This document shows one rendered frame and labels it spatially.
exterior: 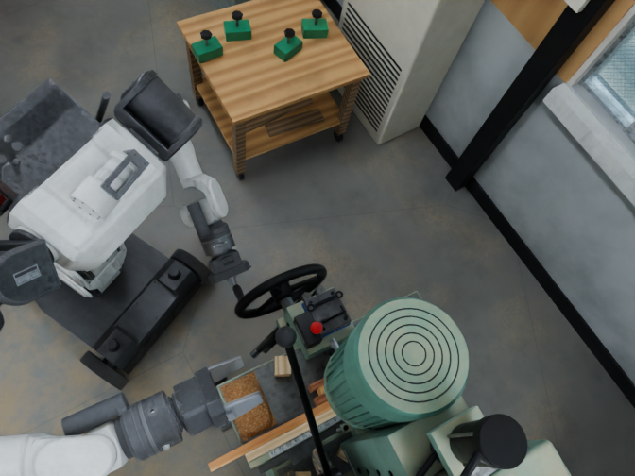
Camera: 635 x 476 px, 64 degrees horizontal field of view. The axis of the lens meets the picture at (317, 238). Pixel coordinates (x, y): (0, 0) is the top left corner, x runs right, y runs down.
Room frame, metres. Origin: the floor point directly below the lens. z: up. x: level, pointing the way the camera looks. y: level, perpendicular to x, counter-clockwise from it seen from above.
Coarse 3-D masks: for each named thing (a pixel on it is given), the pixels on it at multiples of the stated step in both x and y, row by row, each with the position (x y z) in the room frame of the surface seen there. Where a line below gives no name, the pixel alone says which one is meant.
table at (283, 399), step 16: (256, 368) 0.21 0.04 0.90; (272, 368) 0.22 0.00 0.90; (304, 368) 0.25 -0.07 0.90; (320, 368) 0.26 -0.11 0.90; (224, 384) 0.15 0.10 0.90; (272, 384) 0.18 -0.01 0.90; (288, 384) 0.19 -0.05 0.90; (224, 400) 0.11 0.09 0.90; (272, 400) 0.15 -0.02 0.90; (288, 400) 0.16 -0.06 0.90; (288, 416) 0.12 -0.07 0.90
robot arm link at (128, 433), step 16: (112, 400) 0.02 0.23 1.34; (80, 416) -0.01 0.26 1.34; (96, 416) -0.01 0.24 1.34; (112, 416) 0.00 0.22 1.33; (128, 416) 0.01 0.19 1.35; (64, 432) -0.04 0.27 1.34; (80, 432) -0.04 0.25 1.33; (96, 432) -0.03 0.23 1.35; (112, 432) -0.02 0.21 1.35; (128, 432) -0.01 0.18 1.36; (144, 432) -0.01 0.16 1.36; (128, 448) -0.04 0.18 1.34; (144, 448) -0.03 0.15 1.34
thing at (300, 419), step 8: (320, 408) 0.16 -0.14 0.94; (328, 408) 0.17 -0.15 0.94; (304, 416) 0.13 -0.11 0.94; (288, 424) 0.10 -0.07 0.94; (296, 424) 0.11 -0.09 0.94; (272, 432) 0.08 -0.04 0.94; (280, 432) 0.08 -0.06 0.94; (256, 440) 0.05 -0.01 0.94; (264, 440) 0.05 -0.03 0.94; (240, 448) 0.02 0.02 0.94; (248, 448) 0.03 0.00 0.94; (256, 448) 0.03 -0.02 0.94; (224, 456) -0.01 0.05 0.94; (232, 456) 0.00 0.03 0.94; (240, 456) 0.00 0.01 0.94; (208, 464) -0.03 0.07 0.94; (216, 464) -0.03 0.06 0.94; (224, 464) -0.02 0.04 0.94
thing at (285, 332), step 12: (276, 336) 0.19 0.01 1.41; (288, 336) 0.19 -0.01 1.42; (288, 348) 0.18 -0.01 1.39; (288, 360) 0.16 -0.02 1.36; (300, 372) 0.15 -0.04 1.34; (300, 384) 0.14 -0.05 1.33; (300, 396) 0.12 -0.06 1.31; (312, 420) 0.09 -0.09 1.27; (312, 432) 0.08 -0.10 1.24; (324, 456) 0.05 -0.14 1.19; (324, 468) 0.03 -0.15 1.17; (336, 468) 0.04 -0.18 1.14
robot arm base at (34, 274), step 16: (0, 240) 0.23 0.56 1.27; (16, 240) 0.23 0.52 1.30; (32, 240) 0.23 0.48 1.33; (0, 256) 0.18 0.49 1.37; (16, 256) 0.19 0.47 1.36; (32, 256) 0.20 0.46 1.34; (48, 256) 0.21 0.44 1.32; (0, 272) 0.15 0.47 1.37; (16, 272) 0.16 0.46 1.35; (32, 272) 0.18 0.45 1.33; (48, 272) 0.19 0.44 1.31; (0, 288) 0.13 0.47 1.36; (16, 288) 0.14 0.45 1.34; (32, 288) 0.15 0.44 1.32; (48, 288) 0.16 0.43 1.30; (16, 304) 0.12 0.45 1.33
